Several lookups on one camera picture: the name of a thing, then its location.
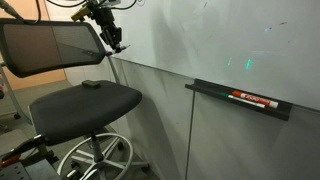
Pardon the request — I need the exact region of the chair base with foot ring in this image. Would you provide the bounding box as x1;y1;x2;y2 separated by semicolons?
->
56;131;151;180

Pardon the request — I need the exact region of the green whiteboard marker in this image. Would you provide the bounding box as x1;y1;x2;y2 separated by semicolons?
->
219;92;267;109

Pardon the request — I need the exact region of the black mesh chair backrest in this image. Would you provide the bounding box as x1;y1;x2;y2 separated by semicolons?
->
0;18;108;79

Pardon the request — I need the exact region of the red whiteboard marker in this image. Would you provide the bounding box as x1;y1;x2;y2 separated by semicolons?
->
231;90;279;109

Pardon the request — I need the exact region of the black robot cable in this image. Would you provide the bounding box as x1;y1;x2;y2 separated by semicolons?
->
113;0;138;11

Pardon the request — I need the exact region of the black fabric chair seat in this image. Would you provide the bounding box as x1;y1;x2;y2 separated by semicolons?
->
29;79;144;147

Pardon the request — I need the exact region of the perforated metal plate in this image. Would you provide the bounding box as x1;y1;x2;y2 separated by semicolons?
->
0;156;63;180

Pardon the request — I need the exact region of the black whiteboard eraser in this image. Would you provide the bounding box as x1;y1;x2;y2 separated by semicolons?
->
81;79;102;90

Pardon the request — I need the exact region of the black clamp with orange handle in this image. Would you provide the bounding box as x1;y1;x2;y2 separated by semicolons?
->
0;134;46;169

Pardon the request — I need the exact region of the black marker tray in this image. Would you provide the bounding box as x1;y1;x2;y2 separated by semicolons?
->
185;78;294;122

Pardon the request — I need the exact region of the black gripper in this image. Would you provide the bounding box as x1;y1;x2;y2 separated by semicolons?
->
87;1;123;51

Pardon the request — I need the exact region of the large whiteboard panel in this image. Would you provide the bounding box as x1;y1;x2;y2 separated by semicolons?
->
98;0;320;112

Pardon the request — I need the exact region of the grey chair frame with caster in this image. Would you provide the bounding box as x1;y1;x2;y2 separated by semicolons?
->
0;61;33;126

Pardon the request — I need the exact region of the purple whiteboard marker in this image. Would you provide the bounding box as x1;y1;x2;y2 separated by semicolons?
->
105;44;131;57

